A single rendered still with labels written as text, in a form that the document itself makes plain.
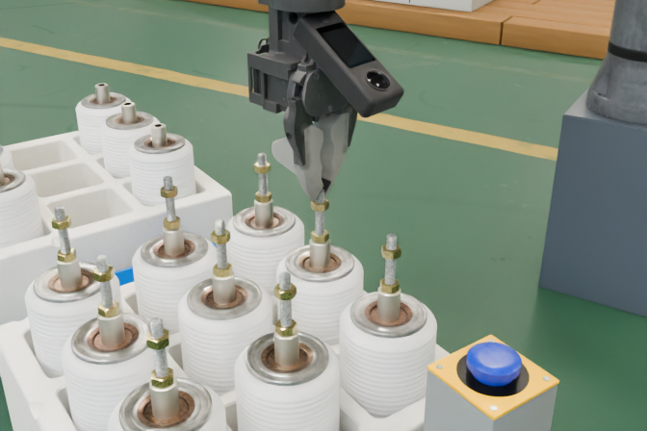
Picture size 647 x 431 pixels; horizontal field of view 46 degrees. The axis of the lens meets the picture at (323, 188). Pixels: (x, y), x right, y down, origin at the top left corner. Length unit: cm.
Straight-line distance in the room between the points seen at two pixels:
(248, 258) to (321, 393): 27
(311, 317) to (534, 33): 196
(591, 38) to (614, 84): 145
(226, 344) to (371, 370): 14
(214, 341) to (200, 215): 42
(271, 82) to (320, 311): 25
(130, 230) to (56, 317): 33
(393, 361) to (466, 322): 47
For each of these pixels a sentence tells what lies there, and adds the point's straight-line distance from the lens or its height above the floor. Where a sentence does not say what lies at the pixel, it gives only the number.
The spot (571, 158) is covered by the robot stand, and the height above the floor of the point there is 23.
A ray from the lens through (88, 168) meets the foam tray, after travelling 132.
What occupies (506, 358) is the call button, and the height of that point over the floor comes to 33.
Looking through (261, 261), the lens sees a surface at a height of 22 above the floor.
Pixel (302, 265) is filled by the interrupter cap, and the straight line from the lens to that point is 84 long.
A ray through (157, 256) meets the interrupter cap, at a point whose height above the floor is 25.
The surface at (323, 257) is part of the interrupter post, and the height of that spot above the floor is 27.
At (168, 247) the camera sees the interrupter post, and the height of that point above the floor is 26.
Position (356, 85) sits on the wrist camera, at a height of 48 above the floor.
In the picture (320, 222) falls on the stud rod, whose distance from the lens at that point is 82.
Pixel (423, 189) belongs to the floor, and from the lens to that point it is 160.
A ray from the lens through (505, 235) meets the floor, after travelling 146.
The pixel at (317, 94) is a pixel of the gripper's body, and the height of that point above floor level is 45.
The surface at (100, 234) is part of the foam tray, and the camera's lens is 111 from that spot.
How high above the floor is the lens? 69
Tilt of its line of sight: 26 degrees down
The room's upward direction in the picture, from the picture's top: straight up
